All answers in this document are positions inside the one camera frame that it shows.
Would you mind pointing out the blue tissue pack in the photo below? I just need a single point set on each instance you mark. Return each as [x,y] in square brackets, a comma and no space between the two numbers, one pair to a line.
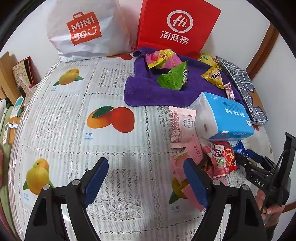
[222,115]

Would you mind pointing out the grey plastic shopping bag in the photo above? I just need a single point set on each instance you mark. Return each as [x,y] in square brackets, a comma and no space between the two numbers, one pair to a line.
[83,30]

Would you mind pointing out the green triangular snack packet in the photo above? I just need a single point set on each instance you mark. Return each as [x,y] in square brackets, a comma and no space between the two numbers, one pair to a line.
[173,77]

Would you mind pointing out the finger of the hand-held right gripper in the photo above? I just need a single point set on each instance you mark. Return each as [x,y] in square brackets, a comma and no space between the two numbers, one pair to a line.
[253,154]
[245,162]

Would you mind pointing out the purple towel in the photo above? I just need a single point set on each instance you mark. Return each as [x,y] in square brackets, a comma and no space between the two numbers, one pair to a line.
[143,88]

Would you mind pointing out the brown wooden door frame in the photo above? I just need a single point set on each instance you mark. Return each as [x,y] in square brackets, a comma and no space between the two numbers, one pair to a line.
[263,48]

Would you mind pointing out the wooden headboard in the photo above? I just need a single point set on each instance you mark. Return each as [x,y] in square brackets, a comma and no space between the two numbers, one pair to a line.
[7,76]

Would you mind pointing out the yellow snack bag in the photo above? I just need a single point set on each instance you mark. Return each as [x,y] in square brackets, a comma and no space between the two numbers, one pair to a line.
[205,59]

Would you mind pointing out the red paper bag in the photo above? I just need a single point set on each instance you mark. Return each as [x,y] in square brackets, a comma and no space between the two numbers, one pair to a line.
[178,25]

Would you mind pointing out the red white lychee gummy packet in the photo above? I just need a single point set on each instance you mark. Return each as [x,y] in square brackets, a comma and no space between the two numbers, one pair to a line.
[223,157]

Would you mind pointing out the pink and yellow snack packet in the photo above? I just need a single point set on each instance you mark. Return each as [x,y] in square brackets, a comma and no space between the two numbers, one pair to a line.
[161,58]

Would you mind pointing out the blue white cookie packet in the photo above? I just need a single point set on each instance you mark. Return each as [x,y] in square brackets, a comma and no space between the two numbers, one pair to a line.
[239,148]

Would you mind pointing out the brown patterned box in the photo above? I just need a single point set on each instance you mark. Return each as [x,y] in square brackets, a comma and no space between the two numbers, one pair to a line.
[20,71]

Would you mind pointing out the pink white stick snack packet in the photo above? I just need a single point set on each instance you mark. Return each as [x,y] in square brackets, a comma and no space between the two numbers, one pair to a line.
[229,91]

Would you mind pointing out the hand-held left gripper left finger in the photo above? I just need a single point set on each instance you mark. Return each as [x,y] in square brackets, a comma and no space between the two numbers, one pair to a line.
[96,183]

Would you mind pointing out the grey checked folded cloth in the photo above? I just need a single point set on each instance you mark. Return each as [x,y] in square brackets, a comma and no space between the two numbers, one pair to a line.
[242,85]

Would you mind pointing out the person's right hand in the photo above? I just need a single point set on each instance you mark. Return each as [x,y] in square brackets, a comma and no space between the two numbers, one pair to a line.
[260,198]

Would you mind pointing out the wooden bedside table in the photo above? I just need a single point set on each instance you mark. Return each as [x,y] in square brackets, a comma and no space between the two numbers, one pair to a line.
[13,136]

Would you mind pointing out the fruit print tablecloth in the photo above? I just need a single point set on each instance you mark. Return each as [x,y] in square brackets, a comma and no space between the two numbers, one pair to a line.
[69,115]

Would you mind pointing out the pink packet with barcode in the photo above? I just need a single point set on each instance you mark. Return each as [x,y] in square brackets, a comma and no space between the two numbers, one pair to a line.
[180,125]

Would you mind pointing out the yellow triangular snack packet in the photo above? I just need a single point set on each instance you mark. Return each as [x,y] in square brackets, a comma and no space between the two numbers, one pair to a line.
[214,76]

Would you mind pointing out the white green box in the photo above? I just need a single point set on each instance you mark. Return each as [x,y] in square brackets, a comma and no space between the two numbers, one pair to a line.
[18,106]

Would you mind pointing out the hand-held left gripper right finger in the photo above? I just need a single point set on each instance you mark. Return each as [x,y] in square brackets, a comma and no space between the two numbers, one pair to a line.
[196,185]

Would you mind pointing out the pink peach snack packet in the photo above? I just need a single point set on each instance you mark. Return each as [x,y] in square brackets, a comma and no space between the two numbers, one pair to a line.
[185,157]

